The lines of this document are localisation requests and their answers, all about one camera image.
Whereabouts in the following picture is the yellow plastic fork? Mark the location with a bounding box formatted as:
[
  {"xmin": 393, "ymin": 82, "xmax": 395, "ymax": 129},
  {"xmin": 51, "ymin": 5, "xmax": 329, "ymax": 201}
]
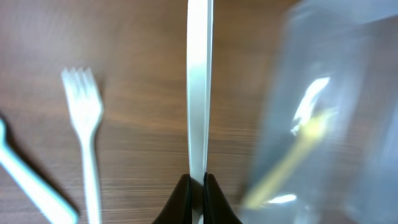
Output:
[{"xmin": 242, "ymin": 109, "xmax": 336, "ymax": 210}]

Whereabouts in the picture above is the pale blue plastic fork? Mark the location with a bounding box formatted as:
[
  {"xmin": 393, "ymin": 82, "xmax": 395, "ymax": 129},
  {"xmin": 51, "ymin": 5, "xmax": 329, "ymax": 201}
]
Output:
[{"xmin": 1, "ymin": 120, "xmax": 79, "ymax": 224}]

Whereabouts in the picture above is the thin white plastic fork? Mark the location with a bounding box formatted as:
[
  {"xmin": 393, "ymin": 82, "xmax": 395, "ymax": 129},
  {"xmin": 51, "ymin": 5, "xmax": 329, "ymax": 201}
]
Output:
[{"xmin": 187, "ymin": 0, "xmax": 213, "ymax": 224}]

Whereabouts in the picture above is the left clear plastic container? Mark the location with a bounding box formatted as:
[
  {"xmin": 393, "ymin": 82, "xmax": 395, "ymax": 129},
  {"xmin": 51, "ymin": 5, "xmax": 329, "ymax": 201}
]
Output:
[{"xmin": 239, "ymin": 0, "xmax": 397, "ymax": 223}]

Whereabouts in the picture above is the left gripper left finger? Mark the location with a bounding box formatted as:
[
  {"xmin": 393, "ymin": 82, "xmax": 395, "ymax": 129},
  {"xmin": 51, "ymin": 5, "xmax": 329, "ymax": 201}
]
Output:
[{"xmin": 152, "ymin": 174, "xmax": 192, "ymax": 224}]

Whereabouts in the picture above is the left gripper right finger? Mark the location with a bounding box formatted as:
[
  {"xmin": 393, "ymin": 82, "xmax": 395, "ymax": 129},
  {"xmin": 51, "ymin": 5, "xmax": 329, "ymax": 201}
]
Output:
[{"xmin": 203, "ymin": 173, "xmax": 242, "ymax": 224}]

